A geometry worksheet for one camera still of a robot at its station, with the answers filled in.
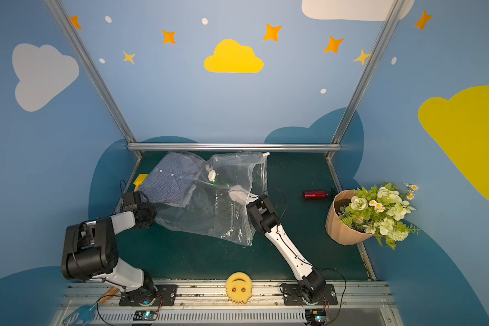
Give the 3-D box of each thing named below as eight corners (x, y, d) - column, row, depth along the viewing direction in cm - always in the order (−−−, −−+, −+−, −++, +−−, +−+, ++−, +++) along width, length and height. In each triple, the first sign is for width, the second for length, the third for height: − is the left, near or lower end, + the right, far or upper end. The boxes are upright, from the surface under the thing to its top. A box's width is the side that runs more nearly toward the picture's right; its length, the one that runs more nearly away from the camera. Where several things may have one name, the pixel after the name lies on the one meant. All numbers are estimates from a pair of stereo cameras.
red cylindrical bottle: (303, 202, 104) (305, 197, 101) (302, 195, 107) (304, 191, 103) (325, 202, 104) (328, 197, 101) (323, 195, 107) (326, 191, 104)
